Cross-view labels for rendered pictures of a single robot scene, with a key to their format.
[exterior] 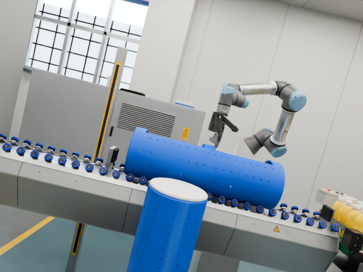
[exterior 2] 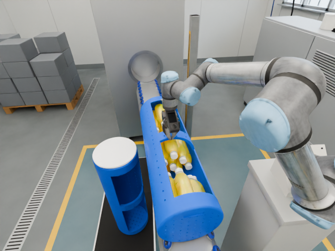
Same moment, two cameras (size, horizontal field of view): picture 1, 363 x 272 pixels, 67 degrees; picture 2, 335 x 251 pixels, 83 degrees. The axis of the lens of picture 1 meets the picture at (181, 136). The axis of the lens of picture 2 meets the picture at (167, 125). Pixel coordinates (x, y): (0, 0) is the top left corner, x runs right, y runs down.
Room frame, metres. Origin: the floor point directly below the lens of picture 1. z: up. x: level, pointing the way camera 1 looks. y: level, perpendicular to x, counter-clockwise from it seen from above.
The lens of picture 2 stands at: (1.48, -0.96, 1.90)
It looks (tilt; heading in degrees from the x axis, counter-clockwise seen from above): 38 degrees down; 83
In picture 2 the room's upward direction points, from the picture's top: 1 degrees counter-clockwise
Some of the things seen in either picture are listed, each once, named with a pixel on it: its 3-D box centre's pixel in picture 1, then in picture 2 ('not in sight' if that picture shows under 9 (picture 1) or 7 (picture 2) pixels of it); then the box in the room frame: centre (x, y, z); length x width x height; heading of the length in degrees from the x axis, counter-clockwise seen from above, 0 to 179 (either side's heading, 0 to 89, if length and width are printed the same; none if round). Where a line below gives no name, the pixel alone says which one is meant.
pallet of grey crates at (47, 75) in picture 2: not in sight; (36, 72); (-0.45, 2.72, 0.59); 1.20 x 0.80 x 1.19; 177
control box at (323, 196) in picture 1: (333, 198); not in sight; (1.93, -1.16, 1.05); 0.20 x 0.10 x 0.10; 93
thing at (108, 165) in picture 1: (111, 160); not in sight; (1.57, 0.36, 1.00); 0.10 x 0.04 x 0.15; 3
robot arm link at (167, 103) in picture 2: (222, 109); (169, 100); (1.59, -0.19, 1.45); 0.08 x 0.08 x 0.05
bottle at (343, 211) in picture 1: (343, 218); not in sight; (1.65, -1.09, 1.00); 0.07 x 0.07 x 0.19
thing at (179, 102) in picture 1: (185, 103); not in sight; (3.41, 0.06, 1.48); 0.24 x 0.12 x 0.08; 95
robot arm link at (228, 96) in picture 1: (227, 96); (170, 85); (1.59, -0.20, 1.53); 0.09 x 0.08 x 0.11; 120
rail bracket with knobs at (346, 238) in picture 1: (352, 239); not in sight; (1.43, -1.03, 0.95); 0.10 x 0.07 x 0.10; 3
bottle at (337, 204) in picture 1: (336, 213); not in sight; (1.73, -1.09, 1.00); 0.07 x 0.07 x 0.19
